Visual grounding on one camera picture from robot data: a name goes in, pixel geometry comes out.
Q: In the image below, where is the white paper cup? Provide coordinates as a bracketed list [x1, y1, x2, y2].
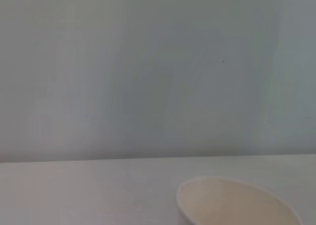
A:
[176, 176, 305, 225]

